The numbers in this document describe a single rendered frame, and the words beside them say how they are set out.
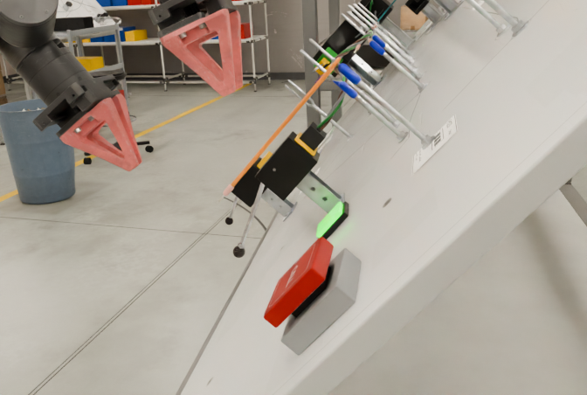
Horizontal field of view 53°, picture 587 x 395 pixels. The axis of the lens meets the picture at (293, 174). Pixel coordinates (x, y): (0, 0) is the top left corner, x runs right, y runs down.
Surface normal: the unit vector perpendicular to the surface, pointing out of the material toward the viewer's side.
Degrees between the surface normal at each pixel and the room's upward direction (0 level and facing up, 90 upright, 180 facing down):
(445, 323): 0
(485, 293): 0
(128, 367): 0
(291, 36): 90
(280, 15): 90
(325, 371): 90
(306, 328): 90
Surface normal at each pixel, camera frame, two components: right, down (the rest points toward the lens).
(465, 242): -0.18, 0.31
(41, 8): 0.43, -0.21
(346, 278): 0.62, -0.70
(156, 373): -0.05, -0.95
